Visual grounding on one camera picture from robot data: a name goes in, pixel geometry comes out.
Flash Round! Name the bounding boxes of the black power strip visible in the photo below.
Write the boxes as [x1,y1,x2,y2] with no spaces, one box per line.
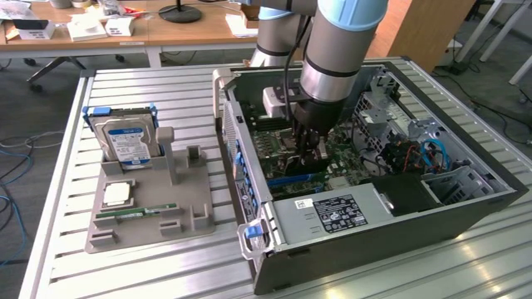
[446,60,469,76]

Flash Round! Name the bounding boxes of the black round lamp base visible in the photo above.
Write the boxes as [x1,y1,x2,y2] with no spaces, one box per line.
[157,0,204,24]

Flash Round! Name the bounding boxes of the grey parts rack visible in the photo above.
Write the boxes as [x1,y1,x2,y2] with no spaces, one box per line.
[84,126,220,255]

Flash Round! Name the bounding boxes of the blue expansion slot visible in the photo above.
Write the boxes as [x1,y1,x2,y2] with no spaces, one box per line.
[265,173,328,188]

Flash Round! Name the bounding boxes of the silver CPU chip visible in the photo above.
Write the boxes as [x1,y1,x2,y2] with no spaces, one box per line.
[102,183,136,206]

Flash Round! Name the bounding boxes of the white labelled box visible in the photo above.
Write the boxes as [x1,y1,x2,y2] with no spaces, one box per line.
[102,17,136,37]

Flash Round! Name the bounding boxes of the green motherboard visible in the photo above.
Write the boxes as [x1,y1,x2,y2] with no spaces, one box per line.
[240,102,374,200]

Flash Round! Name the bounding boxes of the hard disk blue carrier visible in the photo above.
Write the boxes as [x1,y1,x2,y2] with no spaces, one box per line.
[82,105,162,171]

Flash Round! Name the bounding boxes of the blue disk wire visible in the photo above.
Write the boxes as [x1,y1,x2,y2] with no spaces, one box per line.
[418,139,453,172]

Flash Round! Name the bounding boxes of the silver drive bracket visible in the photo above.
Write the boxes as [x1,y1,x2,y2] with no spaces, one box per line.
[421,164,500,206]

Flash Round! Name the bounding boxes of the black open PC case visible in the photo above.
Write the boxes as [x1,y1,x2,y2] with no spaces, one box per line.
[210,60,529,296]

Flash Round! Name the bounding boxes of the CPU socket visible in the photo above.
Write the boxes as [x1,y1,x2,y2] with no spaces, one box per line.
[273,127,297,153]

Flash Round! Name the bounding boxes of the grey power supply unit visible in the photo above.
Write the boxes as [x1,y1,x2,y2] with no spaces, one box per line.
[269,183,394,245]

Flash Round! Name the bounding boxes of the white box black lid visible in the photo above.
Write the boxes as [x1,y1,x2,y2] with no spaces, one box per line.
[10,18,57,40]

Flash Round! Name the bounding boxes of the white wall device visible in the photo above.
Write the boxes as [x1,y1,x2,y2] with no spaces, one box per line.
[440,39,465,67]

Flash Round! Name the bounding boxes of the brown cardboard box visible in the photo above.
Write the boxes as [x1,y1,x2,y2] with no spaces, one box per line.
[240,2,261,20]

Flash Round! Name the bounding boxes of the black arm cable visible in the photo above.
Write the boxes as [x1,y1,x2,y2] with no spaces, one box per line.
[284,15,312,121]

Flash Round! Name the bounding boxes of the silver chipset heatsink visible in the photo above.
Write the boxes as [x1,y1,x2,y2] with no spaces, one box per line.
[330,176,354,190]

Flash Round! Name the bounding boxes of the white table frame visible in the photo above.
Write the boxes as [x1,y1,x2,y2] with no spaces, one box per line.
[454,0,532,85]

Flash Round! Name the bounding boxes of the white paper stack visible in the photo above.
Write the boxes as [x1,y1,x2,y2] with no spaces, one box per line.
[225,14,260,39]

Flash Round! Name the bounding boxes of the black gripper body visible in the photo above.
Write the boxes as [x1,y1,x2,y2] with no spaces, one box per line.
[292,99,345,135]

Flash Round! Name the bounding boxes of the blue floor cable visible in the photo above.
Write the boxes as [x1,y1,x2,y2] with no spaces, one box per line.
[0,149,33,266]

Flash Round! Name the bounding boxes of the wooden desk white frame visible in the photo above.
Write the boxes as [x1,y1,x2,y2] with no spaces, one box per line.
[0,0,377,68]

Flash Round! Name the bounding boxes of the wooden cabinet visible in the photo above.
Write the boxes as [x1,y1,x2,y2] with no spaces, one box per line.
[365,0,477,73]

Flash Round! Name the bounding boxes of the silver disk bay cage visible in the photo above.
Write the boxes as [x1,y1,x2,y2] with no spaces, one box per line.
[352,91,418,156]

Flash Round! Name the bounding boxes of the black caster desk leg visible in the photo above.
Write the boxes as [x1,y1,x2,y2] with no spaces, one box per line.
[25,55,88,93]

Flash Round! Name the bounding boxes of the white open box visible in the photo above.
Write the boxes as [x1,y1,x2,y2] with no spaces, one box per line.
[65,14,108,42]

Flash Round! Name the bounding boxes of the green GPU card black cooler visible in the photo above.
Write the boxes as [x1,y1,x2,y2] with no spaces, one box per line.
[272,154,329,179]

